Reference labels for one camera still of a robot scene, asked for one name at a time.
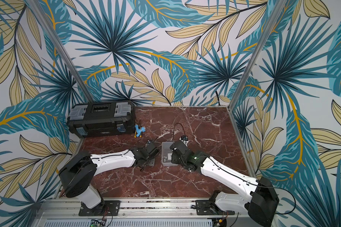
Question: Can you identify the translucent plastic storage box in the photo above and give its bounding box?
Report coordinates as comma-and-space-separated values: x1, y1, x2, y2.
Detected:
161, 142, 177, 166

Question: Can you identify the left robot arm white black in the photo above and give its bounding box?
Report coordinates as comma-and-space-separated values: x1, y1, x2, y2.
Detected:
59, 141, 160, 215

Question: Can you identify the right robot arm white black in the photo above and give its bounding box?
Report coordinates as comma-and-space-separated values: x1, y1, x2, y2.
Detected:
170, 141, 279, 227

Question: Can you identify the blue toy figure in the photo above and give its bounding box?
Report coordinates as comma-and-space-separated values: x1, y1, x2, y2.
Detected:
135, 124, 146, 138

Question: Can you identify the black plastic toolbox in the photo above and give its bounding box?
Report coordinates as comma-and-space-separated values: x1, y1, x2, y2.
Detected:
67, 101, 135, 138

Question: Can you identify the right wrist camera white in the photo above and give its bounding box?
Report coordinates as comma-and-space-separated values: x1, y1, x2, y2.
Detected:
180, 135, 188, 146

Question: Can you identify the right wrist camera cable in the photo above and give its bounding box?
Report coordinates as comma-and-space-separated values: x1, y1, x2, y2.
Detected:
172, 123, 188, 141

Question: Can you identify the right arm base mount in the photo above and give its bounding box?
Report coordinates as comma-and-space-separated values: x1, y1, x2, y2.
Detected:
191, 190, 235, 216

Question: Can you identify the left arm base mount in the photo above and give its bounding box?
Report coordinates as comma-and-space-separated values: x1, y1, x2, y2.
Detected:
79, 200, 121, 217

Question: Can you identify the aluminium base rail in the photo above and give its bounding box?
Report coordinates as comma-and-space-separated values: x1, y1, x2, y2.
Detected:
32, 198, 259, 227

